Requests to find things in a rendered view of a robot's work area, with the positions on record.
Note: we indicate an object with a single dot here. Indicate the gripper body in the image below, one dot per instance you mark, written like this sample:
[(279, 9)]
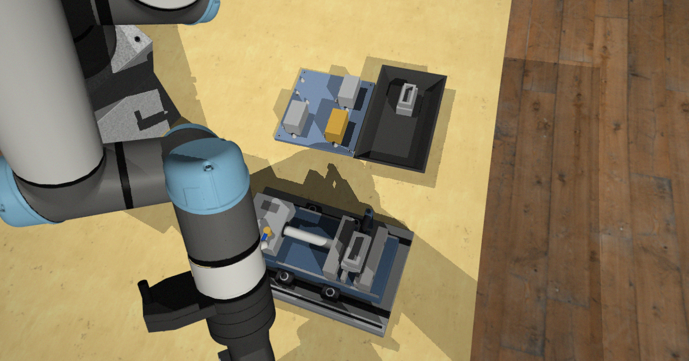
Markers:
[(236, 301)]

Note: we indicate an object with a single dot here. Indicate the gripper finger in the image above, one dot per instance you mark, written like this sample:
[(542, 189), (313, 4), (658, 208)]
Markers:
[(224, 355)]

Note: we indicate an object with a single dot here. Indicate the yellow block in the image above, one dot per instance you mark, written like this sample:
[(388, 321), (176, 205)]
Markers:
[(336, 126)]

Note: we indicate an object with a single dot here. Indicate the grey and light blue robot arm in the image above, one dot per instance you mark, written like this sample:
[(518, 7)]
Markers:
[(55, 166)]

